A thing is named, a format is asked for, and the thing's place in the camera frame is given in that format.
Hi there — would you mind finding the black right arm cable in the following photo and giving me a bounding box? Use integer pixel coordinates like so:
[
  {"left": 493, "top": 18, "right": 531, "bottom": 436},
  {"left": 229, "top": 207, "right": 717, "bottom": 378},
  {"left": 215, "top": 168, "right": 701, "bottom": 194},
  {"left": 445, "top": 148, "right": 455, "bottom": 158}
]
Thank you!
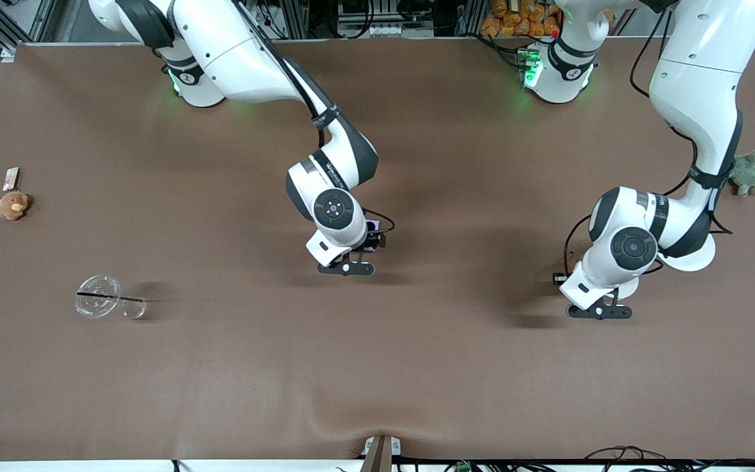
[{"left": 233, "top": 0, "right": 397, "bottom": 237}]

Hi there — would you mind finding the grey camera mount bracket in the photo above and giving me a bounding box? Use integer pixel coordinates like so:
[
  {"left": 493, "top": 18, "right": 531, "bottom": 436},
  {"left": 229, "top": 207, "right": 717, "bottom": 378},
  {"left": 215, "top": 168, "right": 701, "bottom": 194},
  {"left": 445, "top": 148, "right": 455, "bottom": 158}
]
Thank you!
[{"left": 360, "top": 435, "right": 402, "bottom": 472}]

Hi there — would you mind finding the clear plastic cup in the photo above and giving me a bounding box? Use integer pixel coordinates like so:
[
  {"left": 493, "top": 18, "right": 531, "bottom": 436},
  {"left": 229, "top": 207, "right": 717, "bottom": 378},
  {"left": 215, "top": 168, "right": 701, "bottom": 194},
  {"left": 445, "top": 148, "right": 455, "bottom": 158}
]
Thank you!
[{"left": 75, "top": 274, "right": 149, "bottom": 321}]

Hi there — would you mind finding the black looped floor cable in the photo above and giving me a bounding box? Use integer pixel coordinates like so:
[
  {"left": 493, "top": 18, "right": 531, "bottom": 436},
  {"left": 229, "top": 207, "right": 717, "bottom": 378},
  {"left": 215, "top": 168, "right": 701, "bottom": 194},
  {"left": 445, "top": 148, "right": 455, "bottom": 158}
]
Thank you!
[{"left": 584, "top": 446, "right": 668, "bottom": 463}]

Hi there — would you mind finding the white round desk lamp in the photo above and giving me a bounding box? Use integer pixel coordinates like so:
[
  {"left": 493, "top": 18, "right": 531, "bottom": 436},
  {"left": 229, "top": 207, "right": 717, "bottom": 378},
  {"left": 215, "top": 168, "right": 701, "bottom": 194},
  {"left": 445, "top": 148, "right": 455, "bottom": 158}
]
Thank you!
[{"left": 613, "top": 233, "right": 717, "bottom": 302}]

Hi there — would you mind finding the brown plush toy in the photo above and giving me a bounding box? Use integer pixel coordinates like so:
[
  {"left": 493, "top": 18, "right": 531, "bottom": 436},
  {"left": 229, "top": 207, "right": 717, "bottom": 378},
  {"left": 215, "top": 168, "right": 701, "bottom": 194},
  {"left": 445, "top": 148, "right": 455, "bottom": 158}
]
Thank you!
[{"left": 0, "top": 190, "right": 30, "bottom": 222}]

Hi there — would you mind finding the orange stuffed toys pile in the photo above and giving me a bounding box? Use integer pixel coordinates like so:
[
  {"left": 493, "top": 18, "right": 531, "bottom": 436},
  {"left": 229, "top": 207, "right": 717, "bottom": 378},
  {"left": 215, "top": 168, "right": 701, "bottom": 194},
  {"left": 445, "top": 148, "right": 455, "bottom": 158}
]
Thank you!
[{"left": 480, "top": 0, "right": 563, "bottom": 38}]

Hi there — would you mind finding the black drinking straw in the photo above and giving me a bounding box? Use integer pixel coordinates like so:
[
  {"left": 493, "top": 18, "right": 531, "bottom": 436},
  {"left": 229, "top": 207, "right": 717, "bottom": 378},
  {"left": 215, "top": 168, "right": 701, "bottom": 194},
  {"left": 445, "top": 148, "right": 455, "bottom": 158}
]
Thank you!
[{"left": 77, "top": 292, "right": 146, "bottom": 304}]

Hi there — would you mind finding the green plush toy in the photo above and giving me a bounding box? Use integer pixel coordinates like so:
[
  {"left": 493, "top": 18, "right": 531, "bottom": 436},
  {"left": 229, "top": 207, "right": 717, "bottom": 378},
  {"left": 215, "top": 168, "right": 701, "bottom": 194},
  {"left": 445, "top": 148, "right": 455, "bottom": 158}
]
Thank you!
[{"left": 730, "top": 150, "right": 755, "bottom": 197}]

